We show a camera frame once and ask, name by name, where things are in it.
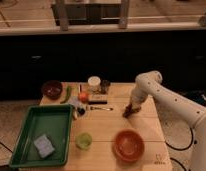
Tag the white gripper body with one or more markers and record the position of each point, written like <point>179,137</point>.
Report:
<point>137,97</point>

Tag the dark red grape bunch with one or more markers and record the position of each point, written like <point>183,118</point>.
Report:
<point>129,110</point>

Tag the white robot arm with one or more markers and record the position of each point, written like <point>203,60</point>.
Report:
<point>192,113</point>

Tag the red bowl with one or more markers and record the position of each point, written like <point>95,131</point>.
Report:
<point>128,146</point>

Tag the dark maroon bowl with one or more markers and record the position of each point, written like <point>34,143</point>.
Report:
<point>52,89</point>

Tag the dark glass jar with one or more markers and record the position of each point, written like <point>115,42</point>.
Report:
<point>104,86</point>

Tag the black brush block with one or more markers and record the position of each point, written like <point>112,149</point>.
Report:
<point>97,99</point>

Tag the white lidded container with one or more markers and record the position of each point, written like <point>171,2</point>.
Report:
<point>94,83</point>

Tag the metal spoon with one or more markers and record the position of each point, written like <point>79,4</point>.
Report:
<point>98,108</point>

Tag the orange fruit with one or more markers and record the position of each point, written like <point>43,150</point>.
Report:
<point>83,97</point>

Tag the white cloth with dark object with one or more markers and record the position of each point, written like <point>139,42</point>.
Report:
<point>78,108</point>

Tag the green cup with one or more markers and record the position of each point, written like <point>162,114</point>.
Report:
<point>83,141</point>

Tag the green plastic tray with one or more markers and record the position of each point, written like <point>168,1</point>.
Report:
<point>53,123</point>

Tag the blue grey sponge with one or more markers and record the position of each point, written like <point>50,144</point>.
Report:
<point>44,146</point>

